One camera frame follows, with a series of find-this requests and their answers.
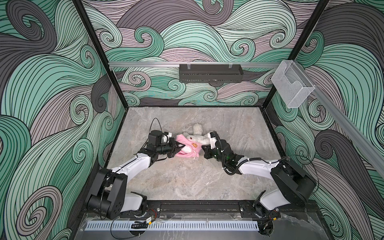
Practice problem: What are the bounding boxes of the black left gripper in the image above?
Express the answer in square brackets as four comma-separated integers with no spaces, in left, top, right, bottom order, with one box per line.
[155,137,184,158]

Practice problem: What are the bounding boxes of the pink knitted bear sweater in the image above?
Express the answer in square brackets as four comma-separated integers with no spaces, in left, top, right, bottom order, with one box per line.
[176,135,202,159]

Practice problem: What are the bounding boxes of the white plush teddy bear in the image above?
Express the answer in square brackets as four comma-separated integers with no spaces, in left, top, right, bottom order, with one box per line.
[183,124,210,146]

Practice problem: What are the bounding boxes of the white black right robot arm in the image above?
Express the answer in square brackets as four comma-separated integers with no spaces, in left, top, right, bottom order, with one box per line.
[202,132,317,211]

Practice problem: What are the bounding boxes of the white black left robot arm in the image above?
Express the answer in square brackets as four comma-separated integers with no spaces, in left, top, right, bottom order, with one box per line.
[85,138,186,220]

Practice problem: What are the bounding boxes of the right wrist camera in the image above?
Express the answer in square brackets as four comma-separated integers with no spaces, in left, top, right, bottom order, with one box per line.
[208,131,217,150]

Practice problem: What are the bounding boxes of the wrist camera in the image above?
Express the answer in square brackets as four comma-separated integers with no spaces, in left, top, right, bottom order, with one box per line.
[148,130,173,146]
[208,131,217,150]

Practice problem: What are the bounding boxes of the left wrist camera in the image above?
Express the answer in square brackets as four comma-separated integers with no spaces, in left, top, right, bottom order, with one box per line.
[148,130,173,146]

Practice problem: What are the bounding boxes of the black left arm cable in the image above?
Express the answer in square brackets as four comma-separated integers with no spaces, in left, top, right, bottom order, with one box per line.
[149,117,164,133]

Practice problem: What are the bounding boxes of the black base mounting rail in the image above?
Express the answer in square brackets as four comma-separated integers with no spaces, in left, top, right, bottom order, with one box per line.
[82,199,319,220]

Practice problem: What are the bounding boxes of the white slotted cable duct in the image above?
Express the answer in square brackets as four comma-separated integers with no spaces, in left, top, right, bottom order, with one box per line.
[85,221,259,231]

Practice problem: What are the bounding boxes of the black perforated wall tray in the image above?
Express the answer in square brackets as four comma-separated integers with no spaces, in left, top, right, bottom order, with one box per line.
[179,65,244,84]

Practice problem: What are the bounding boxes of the clear plastic wall bin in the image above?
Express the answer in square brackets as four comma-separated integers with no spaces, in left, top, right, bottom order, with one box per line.
[272,60,315,109]

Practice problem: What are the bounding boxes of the aluminium rail back wall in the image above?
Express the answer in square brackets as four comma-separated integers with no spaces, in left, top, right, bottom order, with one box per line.
[108,61,280,69]

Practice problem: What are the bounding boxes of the aluminium rail wall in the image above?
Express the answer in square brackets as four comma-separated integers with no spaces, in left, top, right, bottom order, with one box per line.
[299,65,384,175]
[108,61,280,69]

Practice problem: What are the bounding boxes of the black enclosure corner post right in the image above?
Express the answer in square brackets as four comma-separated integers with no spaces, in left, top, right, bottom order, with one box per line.
[262,0,329,112]

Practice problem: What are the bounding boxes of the black enclosure corner post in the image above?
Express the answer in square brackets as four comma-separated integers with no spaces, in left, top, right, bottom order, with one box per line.
[73,0,129,111]
[262,0,329,112]

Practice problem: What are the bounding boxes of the aluminium rail right wall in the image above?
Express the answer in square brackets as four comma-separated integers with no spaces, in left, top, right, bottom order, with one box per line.
[299,65,384,175]

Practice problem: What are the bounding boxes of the black enclosure corner post left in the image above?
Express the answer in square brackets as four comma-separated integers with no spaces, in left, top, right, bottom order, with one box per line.
[73,0,129,111]

